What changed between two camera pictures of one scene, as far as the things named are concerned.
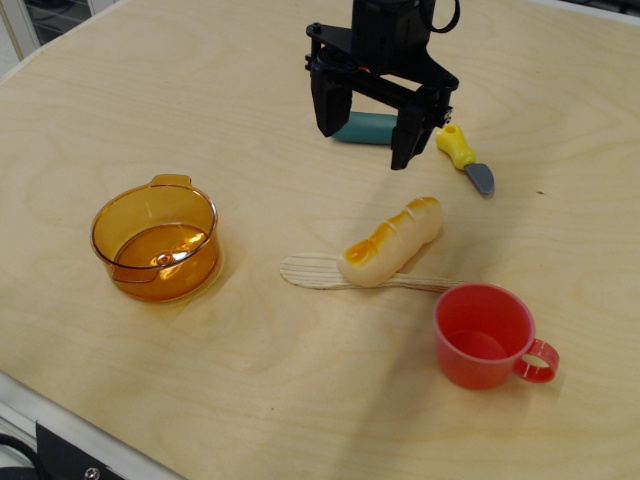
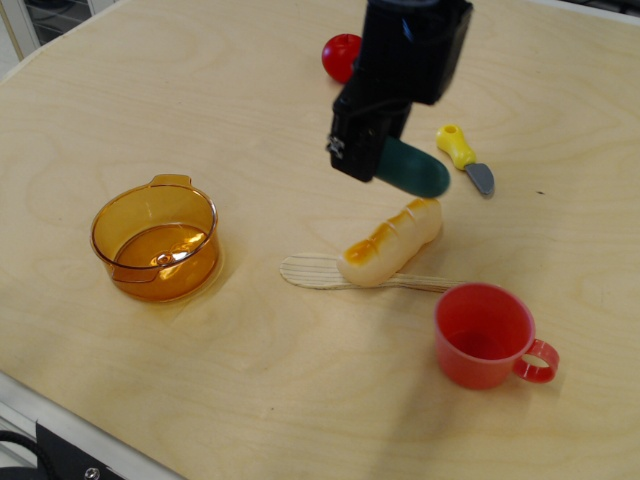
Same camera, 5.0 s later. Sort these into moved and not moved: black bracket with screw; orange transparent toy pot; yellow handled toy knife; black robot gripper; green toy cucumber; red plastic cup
Moved: green toy cucumber; black robot gripper
Not moved: orange transparent toy pot; black bracket with screw; red plastic cup; yellow handled toy knife
